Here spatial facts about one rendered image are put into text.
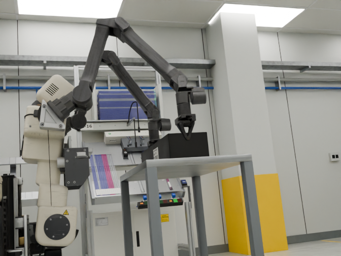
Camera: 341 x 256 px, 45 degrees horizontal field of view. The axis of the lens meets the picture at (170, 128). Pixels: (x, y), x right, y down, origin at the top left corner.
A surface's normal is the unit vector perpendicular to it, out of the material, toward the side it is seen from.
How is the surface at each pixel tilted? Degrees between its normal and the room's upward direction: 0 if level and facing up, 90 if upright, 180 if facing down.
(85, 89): 80
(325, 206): 90
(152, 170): 90
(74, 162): 90
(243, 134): 90
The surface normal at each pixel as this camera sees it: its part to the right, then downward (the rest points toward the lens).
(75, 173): 0.26, -0.20
